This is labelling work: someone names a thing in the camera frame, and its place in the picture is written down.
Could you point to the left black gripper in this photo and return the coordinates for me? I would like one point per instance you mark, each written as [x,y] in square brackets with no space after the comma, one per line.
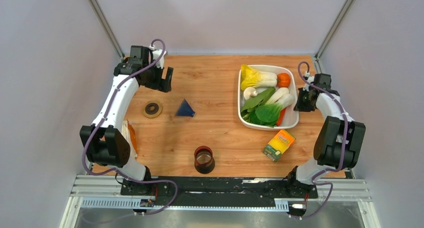
[164,85]

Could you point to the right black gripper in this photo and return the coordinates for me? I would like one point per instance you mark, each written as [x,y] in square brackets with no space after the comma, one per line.
[300,107]

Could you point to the blue glass cone dripper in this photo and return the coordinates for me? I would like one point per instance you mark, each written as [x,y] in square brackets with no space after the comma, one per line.
[185,110]

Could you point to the brown glass coffee carafe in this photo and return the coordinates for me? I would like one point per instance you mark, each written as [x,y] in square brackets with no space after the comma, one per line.
[204,161]

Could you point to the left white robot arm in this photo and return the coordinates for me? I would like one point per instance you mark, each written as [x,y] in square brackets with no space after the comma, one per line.
[105,146]

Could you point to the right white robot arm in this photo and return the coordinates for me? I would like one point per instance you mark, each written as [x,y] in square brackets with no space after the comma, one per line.
[339,142]

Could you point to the white paper coffee filters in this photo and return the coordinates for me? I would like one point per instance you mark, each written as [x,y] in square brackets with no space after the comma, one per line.
[126,134]

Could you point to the white rectangular tray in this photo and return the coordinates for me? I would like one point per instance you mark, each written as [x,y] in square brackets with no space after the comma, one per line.
[291,117]

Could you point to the orange carrot toy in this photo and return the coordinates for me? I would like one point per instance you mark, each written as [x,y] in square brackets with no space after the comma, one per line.
[281,117]

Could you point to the small orange pumpkin toy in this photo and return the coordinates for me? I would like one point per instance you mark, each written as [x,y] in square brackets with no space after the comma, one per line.
[283,80]

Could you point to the green bok choy toy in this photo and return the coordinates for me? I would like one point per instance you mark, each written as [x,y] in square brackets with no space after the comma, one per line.
[268,96]
[269,114]

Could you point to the yellow green juice box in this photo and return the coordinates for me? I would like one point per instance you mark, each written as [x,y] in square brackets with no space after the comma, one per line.
[278,145]

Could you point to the white mushroom toy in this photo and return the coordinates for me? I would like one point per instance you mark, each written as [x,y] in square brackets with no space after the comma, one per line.
[249,92]

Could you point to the yellow napa cabbage toy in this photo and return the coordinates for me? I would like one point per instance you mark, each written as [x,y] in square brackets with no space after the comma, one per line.
[251,77]

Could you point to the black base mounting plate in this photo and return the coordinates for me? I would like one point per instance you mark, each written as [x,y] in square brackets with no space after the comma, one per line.
[197,191]

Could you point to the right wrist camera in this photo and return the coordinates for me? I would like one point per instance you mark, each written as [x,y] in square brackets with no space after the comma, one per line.
[309,79]

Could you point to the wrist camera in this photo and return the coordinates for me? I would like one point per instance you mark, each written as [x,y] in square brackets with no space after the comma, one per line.
[159,56]
[309,79]

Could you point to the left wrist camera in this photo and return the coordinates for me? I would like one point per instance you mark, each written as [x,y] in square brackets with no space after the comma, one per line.
[159,56]

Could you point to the aluminium frame rail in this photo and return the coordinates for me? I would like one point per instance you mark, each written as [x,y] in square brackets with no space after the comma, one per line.
[104,192]

